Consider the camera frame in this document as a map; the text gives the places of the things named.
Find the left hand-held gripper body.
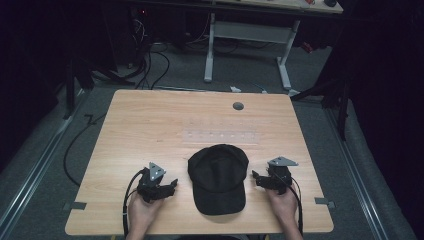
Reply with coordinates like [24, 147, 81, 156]
[136, 161, 172, 203]

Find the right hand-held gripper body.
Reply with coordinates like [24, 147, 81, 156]
[264, 156, 300, 196]

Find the black baseball cap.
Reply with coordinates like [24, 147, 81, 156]
[187, 143, 250, 217]

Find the person's left hand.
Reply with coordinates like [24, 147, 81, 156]
[127, 191, 165, 236]

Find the person's right hand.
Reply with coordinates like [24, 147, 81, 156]
[266, 185, 300, 231]

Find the grey tape piece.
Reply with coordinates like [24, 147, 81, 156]
[314, 196, 336, 210]
[63, 201, 88, 211]

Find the clear tape strip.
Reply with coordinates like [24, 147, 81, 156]
[182, 129, 261, 145]

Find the black stand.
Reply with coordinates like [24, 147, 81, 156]
[62, 58, 96, 120]
[289, 74, 352, 142]

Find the white-framed background desk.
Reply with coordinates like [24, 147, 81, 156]
[133, 0, 344, 92]

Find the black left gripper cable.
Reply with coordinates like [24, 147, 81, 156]
[122, 168, 148, 238]

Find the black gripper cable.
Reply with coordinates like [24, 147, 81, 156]
[122, 168, 148, 238]
[285, 176, 305, 236]

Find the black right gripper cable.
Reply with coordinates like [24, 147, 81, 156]
[285, 176, 305, 236]

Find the metal floor rail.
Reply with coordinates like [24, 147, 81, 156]
[0, 88, 88, 234]
[324, 106, 391, 240]

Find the black floor cable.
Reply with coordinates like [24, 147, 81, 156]
[62, 112, 108, 188]

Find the bundle of black cables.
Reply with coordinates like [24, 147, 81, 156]
[89, 16, 172, 91]

